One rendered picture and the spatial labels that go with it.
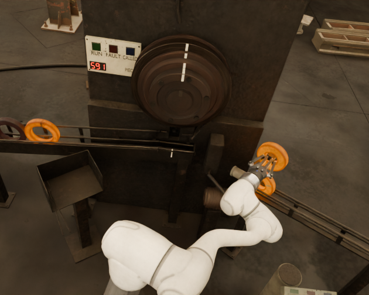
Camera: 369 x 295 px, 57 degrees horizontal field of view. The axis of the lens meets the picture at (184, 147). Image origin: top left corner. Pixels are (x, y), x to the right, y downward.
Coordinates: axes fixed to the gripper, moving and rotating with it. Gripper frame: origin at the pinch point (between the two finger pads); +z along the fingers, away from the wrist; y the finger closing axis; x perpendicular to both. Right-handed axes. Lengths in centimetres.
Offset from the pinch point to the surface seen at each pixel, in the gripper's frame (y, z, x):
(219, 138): -30.3, 2.0, -11.6
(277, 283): 33, -31, -43
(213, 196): -18.4, -13.9, -38.5
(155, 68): -56, -24, 33
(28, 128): -113, -60, -17
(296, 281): 40, -27, -38
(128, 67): -77, -19, 21
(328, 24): -80, 375, -93
